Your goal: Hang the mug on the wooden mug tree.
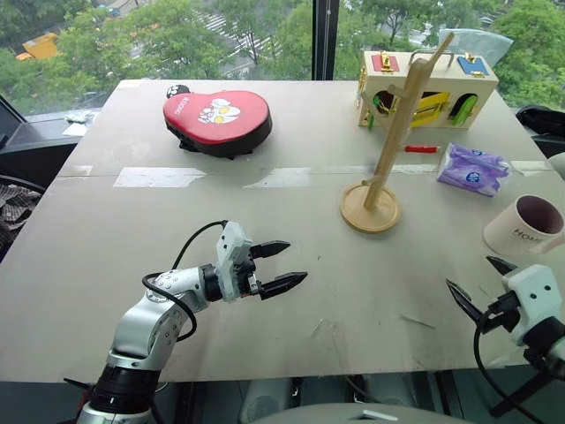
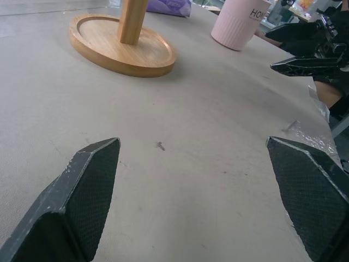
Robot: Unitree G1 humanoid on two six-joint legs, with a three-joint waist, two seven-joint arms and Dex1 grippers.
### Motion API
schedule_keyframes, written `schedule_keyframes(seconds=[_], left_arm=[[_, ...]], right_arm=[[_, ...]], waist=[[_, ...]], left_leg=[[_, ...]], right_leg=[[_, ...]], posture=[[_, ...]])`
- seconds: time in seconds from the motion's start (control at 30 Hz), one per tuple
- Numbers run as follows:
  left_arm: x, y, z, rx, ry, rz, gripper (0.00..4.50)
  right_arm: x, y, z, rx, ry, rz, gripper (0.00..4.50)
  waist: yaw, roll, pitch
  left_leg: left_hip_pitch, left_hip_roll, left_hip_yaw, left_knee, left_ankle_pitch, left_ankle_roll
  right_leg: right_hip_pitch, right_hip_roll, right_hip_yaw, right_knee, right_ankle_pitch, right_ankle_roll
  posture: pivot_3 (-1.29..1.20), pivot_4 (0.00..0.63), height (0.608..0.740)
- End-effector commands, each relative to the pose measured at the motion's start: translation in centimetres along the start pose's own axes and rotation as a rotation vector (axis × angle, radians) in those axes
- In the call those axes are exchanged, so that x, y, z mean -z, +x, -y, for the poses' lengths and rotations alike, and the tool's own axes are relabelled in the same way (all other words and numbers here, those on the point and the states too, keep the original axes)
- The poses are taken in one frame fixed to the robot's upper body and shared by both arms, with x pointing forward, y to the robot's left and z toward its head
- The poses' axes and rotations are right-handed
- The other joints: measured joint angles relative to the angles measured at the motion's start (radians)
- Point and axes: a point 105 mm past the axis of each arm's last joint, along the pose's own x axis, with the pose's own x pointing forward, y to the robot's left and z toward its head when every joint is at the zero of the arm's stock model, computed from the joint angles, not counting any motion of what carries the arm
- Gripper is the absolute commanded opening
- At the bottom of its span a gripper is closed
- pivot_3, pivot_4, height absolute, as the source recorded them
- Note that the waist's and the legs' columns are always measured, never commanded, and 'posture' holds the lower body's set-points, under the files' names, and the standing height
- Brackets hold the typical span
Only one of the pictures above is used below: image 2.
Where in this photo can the pink ribbed cup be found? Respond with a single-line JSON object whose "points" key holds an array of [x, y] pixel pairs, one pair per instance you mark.
{"points": [[234, 27]]}

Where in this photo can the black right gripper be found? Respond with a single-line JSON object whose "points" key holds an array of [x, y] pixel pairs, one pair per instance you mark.
{"points": [[332, 46]]}

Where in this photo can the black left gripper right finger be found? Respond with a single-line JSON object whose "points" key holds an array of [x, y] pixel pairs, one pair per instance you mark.
{"points": [[313, 196]]}

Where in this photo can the clear plastic film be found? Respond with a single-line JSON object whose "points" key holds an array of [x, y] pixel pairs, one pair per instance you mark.
{"points": [[316, 140]]}

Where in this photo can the purple plastic bag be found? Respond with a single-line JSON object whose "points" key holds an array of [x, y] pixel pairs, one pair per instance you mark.
{"points": [[170, 6]]}

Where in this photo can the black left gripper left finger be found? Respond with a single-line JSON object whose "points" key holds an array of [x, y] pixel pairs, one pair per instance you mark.
{"points": [[68, 202]]}

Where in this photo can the person in black clothes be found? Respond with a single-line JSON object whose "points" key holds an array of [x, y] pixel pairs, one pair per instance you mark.
{"points": [[328, 94]]}

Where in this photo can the grey metal frame bar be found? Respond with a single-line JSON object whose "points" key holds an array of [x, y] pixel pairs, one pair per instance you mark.
{"points": [[340, 125]]}

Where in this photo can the wooden stand with round base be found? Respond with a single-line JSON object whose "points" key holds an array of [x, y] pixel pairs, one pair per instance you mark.
{"points": [[128, 46]]}

